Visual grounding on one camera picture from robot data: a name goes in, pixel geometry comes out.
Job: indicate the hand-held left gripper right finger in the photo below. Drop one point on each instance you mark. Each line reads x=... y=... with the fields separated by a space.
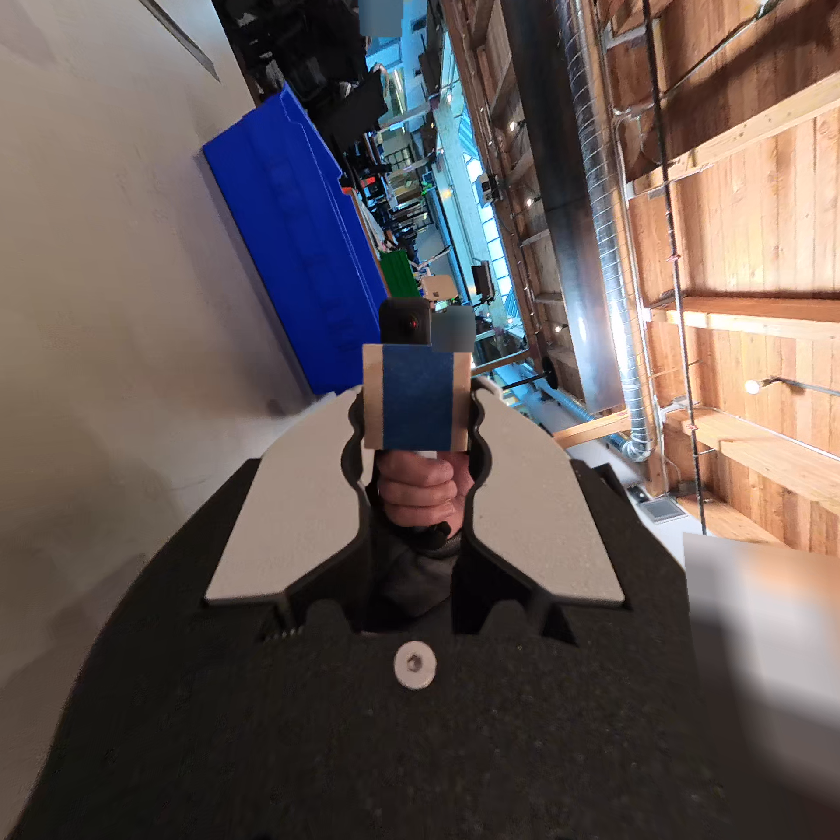
x=544 y=518

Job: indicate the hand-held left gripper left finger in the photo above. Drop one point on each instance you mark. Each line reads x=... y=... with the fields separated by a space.
x=289 y=518

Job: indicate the wooden cube with blue stripe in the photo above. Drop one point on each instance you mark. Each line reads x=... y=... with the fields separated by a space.
x=417 y=400

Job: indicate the blue plastic bin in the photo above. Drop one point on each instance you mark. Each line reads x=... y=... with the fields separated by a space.
x=295 y=243

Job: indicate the grey desk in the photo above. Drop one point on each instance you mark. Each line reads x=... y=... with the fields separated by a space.
x=98 y=328

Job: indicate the person's right hand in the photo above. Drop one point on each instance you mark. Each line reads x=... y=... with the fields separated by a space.
x=417 y=489

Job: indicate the green panel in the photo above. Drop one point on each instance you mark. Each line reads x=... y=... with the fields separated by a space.
x=400 y=274

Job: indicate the white air vent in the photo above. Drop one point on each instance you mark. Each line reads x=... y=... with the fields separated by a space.
x=663 y=509

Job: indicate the ribbed silver ventilation duct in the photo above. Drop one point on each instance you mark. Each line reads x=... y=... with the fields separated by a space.
x=613 y=262

